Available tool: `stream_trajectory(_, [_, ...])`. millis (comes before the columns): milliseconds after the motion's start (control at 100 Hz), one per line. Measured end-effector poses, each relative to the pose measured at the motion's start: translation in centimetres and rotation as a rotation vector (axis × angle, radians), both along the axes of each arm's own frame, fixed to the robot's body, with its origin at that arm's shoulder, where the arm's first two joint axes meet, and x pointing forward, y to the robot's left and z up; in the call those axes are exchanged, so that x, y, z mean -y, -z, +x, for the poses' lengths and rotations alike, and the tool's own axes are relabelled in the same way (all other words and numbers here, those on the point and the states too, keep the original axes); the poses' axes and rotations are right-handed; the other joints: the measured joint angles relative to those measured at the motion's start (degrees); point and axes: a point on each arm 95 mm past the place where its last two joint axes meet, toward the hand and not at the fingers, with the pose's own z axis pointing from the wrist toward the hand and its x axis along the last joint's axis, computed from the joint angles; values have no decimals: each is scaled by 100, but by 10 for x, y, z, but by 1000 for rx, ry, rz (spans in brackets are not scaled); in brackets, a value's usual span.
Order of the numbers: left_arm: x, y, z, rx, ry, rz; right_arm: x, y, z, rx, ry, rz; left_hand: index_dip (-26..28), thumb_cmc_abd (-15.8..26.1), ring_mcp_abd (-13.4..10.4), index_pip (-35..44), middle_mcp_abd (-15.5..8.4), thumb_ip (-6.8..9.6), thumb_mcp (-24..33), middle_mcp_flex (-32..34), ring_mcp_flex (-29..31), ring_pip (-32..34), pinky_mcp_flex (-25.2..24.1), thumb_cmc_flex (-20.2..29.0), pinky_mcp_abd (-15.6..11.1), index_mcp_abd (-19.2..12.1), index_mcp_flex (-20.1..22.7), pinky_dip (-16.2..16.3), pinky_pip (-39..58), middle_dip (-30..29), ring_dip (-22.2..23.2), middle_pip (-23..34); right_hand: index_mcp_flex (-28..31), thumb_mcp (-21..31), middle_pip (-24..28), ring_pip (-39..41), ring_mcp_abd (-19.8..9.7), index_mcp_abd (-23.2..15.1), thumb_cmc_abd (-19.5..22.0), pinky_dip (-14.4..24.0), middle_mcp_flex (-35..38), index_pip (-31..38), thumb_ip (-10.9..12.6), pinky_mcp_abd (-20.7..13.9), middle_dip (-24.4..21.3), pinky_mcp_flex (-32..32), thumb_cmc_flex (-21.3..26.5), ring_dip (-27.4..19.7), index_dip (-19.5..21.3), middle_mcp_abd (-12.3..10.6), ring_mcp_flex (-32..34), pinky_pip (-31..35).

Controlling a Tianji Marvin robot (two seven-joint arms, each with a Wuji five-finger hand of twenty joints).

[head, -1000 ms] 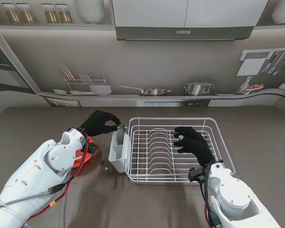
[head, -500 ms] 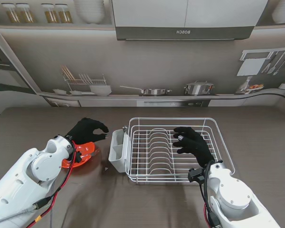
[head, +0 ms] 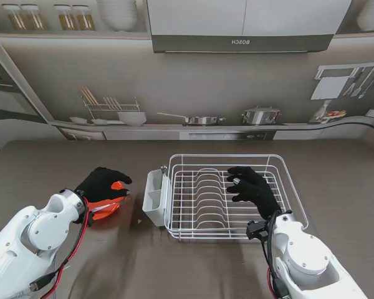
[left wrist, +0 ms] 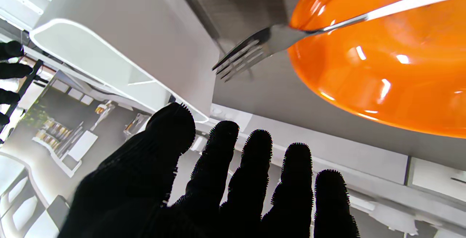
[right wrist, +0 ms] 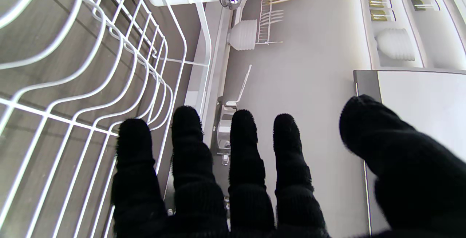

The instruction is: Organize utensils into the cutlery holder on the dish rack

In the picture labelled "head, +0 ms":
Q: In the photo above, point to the printed kitchen scene backdrop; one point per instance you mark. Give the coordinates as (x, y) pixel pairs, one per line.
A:
(205, 81)

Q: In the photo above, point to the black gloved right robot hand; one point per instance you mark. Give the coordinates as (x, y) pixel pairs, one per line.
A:
(258, 193)

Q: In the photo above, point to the steel fork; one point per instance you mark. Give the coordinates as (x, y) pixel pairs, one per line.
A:
(127, 196)

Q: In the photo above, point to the orange plastic bowl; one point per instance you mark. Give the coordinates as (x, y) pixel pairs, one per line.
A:
(104, 211)

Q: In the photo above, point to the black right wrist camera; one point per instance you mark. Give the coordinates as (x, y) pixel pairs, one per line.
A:
(256, 230)

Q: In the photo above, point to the white plastic utensil holder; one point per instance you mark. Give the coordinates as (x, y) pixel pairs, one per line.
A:
(152, 205)

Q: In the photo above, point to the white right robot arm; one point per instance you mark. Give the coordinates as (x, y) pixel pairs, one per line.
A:
(305, 255)

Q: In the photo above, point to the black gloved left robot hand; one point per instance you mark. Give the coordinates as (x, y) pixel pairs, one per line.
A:
(101, 185)

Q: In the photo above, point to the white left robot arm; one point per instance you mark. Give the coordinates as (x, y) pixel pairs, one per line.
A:
(25, 233)

